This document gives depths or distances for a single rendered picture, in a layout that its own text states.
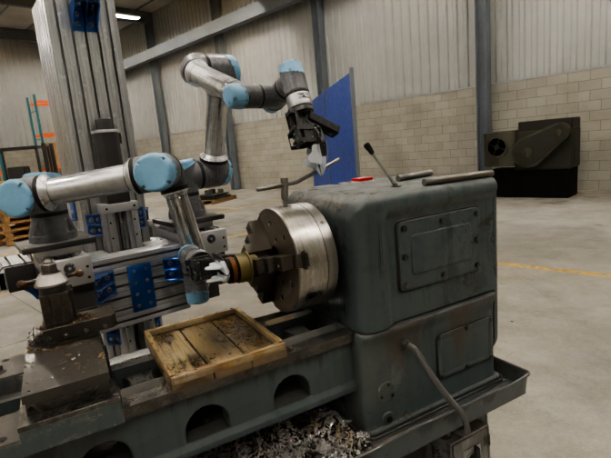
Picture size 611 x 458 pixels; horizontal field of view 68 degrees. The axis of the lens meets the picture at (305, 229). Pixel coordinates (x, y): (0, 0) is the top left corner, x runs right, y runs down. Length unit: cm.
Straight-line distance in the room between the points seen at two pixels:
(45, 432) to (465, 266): 119
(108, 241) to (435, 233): 121
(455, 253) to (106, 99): 142
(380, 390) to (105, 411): 75
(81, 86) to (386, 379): 152
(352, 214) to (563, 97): 1008
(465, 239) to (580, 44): 989
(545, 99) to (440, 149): 262
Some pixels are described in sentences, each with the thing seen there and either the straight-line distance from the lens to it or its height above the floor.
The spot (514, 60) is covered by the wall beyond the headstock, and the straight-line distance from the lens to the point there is 1161.
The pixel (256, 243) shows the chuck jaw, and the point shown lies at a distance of 134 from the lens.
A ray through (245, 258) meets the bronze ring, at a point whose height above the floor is 111.
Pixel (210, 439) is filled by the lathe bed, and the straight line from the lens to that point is 128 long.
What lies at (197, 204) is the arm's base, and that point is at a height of 121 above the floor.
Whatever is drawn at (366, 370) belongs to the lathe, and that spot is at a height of 76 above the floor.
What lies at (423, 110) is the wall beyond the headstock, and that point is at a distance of 1241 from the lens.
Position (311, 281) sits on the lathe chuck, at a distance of 125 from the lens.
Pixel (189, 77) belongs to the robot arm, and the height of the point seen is 167.
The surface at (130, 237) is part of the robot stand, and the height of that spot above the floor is 111.
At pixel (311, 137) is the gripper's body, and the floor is 143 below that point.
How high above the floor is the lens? 141
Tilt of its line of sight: 10 degrees down
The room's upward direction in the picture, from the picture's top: 5 degrees counter-clockwise
